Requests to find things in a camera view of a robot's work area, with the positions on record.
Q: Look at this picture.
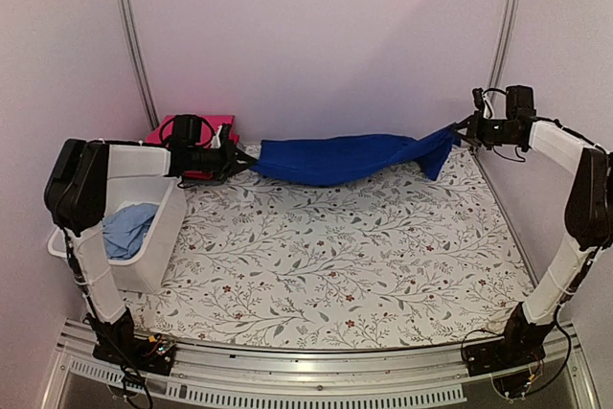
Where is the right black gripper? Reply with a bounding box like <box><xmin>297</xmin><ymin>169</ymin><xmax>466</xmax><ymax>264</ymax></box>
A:
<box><xmin>451</xmin><ymin>110</ymin><xmax>518</xmax><ymax>150</ymax></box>

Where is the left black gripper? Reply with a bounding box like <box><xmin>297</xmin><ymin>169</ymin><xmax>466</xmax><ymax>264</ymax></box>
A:
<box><xmin>189</xmin><ymin>138</ymin><xmax>258</xmax><ymax>181</ymax></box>

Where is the blue t-shirt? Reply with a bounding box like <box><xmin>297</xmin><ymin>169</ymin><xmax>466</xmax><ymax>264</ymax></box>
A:
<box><xmin>251</xmin><ymin>127</ymin><xmax>460</xmax><ymax>187</ymax></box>

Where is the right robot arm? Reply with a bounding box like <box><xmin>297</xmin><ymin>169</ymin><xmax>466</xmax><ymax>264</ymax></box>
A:
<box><xmin>453</xmin><ymin>85</ymin><xmax>612</xmax><ymax>367</ymax></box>

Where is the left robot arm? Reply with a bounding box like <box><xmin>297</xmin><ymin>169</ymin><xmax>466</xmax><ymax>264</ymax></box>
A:
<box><xmin>44</xmin><ymin>115</ymin><xmax>256</xmax><ymax>365</ymax></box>

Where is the white plastic laundry bin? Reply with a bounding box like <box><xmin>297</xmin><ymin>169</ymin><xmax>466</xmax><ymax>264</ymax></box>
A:
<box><xmin>44</xmin><ymin>151</ymin><xmax>187</xmax><ymax>293</ymax></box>

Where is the folded pink garment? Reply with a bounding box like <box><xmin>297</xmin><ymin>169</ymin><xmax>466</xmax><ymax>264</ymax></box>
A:
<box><xmin>145</xmin><ymin>114</ymin><xmax>240</xmax><ymax>182</ymax></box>

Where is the floral table cloth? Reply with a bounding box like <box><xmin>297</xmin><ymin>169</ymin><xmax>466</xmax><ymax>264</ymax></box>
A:
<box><xmin>124</xmin><ymin>148</ymin><xmax>533</xmax><ymax>350</ymax></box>

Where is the light blue garment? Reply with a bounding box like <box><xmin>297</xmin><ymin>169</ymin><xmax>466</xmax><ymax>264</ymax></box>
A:
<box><xmin>102</xmin><ymin>203</ymin><xmax>159</xmax><ymax>261</ymax></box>

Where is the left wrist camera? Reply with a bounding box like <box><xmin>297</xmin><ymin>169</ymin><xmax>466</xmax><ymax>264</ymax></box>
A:
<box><xmin>211</xmin><ymin>124</ymin><xmax>236</xmax><ymax>148</ymax></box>

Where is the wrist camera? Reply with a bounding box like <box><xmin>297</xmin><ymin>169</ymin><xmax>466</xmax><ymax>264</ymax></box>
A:
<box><xmin>211</xmin><ymin>124</ymin><xmax>236</xmax><ymax>148</ymax></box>
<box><xmin>472</xmin><ymin>88</ymin><xmax>494</xmax><ymax>119</ymax></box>

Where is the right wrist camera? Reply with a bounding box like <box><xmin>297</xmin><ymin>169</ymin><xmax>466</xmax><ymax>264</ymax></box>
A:
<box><xmin>472</xmin><ymin>88</ymin><xmax>494</xmax><ymax>119</ymax></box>

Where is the right aluminium frame post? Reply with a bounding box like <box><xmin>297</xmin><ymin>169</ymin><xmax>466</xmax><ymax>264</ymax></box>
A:
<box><xmin>487</xmin><ymin>0</ymin><xmax>520</xmax><ymax>88</ymax></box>

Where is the aluminium frame post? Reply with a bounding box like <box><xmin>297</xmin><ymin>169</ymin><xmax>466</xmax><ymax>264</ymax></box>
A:
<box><xmin>487</xmin><ymin>0</ymin><xmax>520</xmax><ymax>88</ymax></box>
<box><xmin>117</xmin><ymin>0</ymin><xmax>159</xmax><ymax>130</ymax></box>

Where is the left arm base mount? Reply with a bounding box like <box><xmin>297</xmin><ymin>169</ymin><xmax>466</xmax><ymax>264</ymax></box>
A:
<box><xmin>93</xmin><ymin>334</ymin><xmax>176</xmax><ymax>376</ymax></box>

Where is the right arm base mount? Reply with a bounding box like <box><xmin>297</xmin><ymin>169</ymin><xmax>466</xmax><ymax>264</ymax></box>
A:
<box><xmin>460</xmin><ymin>329</ymin><xmax>546</xmax><ymax>376</ymax></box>

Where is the left aluminium frame post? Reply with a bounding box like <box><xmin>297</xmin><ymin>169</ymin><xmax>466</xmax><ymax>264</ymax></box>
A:
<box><xmin>117</xmin><ymin>0</ymin><xmax>159</xmax><ymax>130</ymax></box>

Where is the aluminium front rail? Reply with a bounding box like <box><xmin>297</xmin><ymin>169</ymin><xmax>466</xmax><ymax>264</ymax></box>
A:
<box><xmin>41</xmin><ymin>321</ymin><xmax>604</xmax><ymax>408</ymax></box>

